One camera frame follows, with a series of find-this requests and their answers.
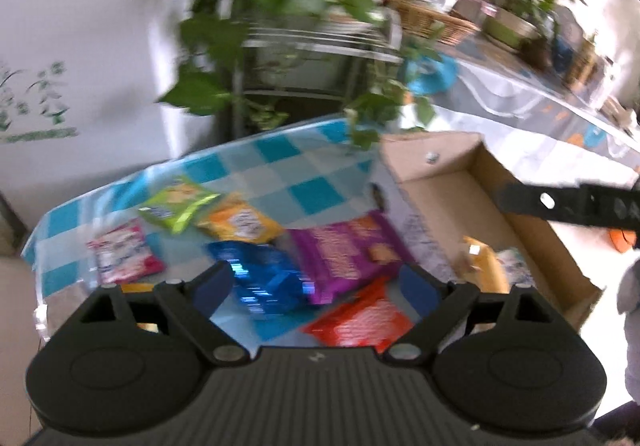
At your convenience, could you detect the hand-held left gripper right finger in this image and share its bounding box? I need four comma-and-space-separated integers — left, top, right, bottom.
384, 266, 562, 367

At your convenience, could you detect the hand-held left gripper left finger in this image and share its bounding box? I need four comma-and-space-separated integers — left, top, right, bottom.
82, 261, 251, 367

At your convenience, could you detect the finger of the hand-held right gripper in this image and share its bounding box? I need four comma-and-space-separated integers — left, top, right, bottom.
492, 178, 640, 233

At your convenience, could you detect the shiny blue snack packet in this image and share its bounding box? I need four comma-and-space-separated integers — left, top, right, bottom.
206, 240, 316, 319

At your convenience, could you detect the red orange snack packet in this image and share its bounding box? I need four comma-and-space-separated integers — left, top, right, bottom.
302, 276, 416, 354

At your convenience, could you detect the yellow snack packet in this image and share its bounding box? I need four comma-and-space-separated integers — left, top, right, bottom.
197, 193, 285, 244

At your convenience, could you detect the purple snack packet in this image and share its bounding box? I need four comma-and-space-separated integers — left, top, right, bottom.
287, 210, 416, 305

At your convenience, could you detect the cardboard box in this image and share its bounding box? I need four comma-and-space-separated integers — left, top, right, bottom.
379, 132, 604, 329

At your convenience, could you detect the green snack packet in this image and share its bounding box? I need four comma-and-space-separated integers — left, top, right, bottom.
137, 176, 221, 233

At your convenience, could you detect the pink white snack packet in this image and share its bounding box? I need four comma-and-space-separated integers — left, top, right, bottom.
86, 220, 166, 284

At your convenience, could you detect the orange round object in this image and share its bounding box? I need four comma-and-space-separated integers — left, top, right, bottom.
609, 229, 638, 254

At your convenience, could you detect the yellow orange flat packet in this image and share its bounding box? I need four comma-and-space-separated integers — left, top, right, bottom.
457, 236, 511, 294

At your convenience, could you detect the white pale snack packet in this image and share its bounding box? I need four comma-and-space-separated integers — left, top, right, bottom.
495, 248, 538, 291

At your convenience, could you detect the patterned white tablecloth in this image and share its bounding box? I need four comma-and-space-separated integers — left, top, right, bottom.
427, 33, 640, 177

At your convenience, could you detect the grey clothing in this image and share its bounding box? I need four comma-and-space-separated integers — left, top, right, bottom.
616, 253, 640, 408

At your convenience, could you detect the blue white checkered tablecloth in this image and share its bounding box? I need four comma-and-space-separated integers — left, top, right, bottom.
22, 118, 451, 362

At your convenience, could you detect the green planter with plant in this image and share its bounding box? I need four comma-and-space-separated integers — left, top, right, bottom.
482, 0, 601, 71

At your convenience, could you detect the blue plastic pot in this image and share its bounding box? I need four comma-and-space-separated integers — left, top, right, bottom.
402, 52, 458, 95

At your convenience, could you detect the wicker basket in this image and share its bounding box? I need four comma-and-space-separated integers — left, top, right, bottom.
387, 0, 482, 46

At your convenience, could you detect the large green leafy plant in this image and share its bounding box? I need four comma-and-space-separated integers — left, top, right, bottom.
156, 0, 443, 151

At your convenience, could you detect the green wall decal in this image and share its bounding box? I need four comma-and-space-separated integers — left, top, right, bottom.
0, 60, 81, 145

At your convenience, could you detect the metal wire rack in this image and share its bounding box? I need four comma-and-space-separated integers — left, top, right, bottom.
231, 6, 407, 137

